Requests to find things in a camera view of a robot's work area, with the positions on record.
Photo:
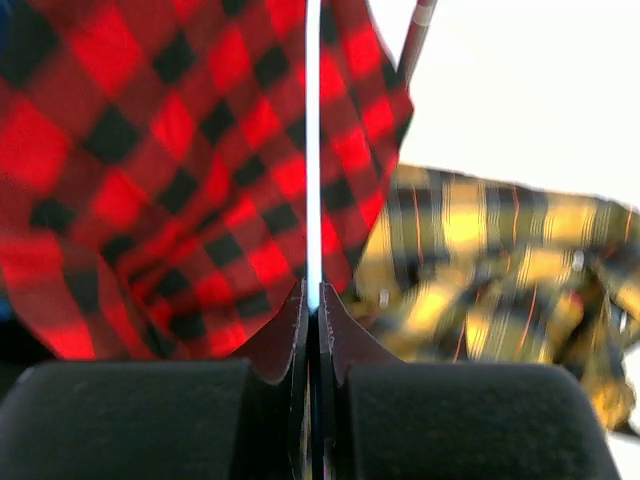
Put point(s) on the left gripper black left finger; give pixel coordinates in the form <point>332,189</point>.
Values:
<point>272,435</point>

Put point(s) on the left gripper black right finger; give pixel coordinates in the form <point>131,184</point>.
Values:
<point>342,343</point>

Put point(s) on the yellow plaid shirt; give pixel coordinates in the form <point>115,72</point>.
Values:
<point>459,268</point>

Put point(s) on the light blue wire hanger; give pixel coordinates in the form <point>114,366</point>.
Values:
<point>312,155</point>

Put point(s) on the red black checked shirt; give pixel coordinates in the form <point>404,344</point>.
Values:
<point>152,176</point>

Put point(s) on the blue plaid shirt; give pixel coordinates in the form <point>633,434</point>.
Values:
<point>6,30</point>

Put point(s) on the metal clothes rack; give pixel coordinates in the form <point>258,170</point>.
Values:
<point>415,38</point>

